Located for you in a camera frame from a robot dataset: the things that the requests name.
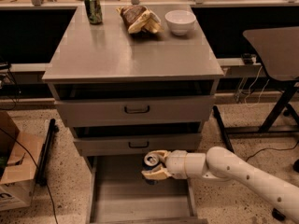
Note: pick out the green soda can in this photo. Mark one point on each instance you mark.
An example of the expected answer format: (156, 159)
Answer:
(93, 11)

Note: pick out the brown chip bag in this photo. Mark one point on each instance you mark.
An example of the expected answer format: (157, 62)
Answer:
(138, 19)

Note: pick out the grey drawer cabinet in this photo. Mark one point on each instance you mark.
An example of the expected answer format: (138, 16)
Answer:
(97, 62)

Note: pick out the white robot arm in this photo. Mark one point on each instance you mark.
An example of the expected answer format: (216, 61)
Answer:
(221, 165)

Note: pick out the white ceramic bowl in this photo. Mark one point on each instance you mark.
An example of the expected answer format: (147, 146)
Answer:
(180, 22)

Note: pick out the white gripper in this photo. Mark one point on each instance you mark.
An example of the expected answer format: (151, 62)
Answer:
(176, 163)

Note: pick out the black chair caster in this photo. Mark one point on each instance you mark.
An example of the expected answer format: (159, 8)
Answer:
(277, 215)

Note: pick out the grey middle drawer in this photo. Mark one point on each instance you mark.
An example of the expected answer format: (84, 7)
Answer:
(125, 145)

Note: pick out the black desk foot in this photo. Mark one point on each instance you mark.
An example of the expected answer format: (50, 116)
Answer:
(224, 135)
(41, 178)

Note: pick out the dark side table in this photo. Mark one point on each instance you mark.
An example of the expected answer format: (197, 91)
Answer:
(278, 49)

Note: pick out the grey open bottom drawer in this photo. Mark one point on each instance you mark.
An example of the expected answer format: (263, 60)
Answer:
(120, 195)

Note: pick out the blue pepsi can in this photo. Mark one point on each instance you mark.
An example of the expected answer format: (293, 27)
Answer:
(150, 161)

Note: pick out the black right desk foot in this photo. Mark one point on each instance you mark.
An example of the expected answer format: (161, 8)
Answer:
(224, 135)

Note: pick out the grey top drawer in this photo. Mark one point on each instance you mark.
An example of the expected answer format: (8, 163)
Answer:
(156, 110)

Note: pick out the black left desk foot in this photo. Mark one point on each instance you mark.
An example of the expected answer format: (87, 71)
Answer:
(41, 178)

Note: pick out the cardboard box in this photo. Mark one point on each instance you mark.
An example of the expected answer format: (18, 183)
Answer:
(20, 154)

